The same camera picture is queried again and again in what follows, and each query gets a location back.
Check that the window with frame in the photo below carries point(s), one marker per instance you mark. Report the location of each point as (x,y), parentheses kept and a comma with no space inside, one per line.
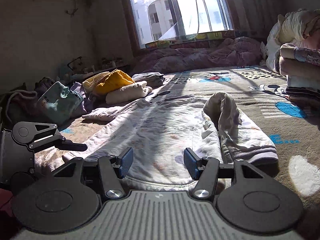
(153,21)

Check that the stack of folded clothes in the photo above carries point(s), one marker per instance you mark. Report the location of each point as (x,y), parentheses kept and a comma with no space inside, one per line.
(301,67)

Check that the yellow garment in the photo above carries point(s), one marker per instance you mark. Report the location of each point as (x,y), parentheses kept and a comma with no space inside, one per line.
(105,82)

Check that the mint green garment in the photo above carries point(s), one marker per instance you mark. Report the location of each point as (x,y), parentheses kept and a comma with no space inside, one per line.
(57,103)

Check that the cluttered side table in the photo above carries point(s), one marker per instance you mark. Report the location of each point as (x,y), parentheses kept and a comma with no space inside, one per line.
(82,67)

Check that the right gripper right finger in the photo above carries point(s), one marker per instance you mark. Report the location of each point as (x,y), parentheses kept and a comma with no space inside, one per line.
(203,170)

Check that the rolled white pink quilts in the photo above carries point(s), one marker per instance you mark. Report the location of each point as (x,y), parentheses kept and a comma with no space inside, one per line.
(300,28)

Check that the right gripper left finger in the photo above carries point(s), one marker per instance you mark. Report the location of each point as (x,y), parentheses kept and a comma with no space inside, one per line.
(112,170)

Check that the colourful alphabet play mat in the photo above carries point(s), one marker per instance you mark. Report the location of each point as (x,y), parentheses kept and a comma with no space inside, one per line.
(203,40)

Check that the lilac garment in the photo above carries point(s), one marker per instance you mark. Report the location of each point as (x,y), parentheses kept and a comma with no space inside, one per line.
(85,100)

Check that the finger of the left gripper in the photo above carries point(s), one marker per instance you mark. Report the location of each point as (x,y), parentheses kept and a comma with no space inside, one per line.
(65,143)

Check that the floral white pyjama garment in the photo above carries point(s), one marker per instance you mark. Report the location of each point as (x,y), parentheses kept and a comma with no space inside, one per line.
(159,131)

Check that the grey folded clothes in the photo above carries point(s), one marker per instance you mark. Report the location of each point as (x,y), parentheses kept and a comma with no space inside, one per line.
(153,79)

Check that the purple crumpled quilt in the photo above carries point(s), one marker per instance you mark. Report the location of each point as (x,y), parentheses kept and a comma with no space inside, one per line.
(239,52)

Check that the grey curtain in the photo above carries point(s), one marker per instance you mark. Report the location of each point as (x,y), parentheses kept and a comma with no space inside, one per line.
(256,17)

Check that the cream folded garment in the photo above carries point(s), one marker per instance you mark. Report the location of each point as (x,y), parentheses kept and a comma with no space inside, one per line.
(129,93)

